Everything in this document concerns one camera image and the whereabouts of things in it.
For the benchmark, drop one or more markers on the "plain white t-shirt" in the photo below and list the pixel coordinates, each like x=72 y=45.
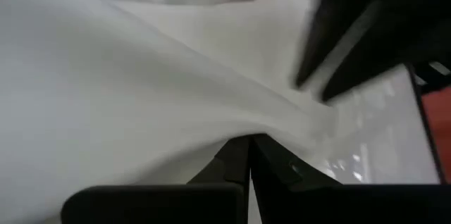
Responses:
x=123 y=93

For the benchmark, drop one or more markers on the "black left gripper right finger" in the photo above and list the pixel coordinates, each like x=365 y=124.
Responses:
x=275 y=171

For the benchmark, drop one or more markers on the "black aluminium table frame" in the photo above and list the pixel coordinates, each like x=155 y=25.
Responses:
x=426 y=118

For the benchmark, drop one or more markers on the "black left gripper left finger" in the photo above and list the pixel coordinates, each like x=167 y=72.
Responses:
x=234 y=167

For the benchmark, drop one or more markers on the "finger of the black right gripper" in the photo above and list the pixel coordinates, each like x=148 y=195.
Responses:
x=331 y=23
x=370 y=62

